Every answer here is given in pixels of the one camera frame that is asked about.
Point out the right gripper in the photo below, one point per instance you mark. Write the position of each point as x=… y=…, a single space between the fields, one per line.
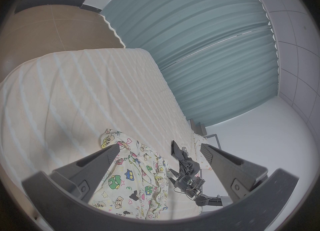
x=184 y=183

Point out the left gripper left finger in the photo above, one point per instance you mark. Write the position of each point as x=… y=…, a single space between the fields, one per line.
x=87 y=172

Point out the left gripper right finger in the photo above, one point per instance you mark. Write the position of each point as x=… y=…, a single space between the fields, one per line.
x=232 y=172

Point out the white printed pyjama top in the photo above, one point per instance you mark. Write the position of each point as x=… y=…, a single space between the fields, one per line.
x=130 y=175

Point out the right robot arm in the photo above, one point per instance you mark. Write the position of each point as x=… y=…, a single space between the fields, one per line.
x=207 y=198

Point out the bed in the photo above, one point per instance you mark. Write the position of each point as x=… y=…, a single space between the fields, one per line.
x=75 y=87

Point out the black garment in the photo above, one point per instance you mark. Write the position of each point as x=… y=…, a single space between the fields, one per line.
x=186 y=165

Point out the white printed pillow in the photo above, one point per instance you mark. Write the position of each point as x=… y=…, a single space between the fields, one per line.
x=197 y=149

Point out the grey bedside table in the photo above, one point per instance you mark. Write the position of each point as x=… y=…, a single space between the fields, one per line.
x=198 y=127

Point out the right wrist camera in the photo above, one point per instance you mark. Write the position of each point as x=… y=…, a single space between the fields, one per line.
x=198 y=183

